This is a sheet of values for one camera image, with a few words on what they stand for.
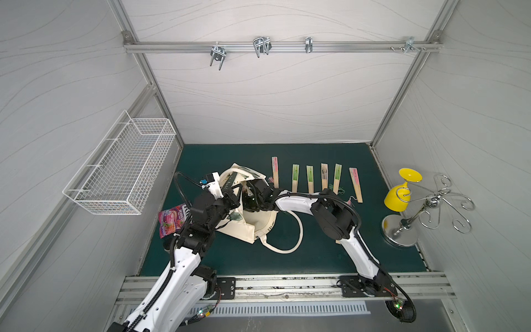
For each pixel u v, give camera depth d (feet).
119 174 2.26
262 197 2.51
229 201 2.13
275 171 3.52
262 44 2.51
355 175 3.52
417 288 2.46
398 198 2.21
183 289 1.88
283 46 2.56
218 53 2.60
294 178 3.43
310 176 3.44
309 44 2.56
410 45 2.51
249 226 2.45
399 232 2.82
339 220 1.84
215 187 2.17
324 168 3.59
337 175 3.52
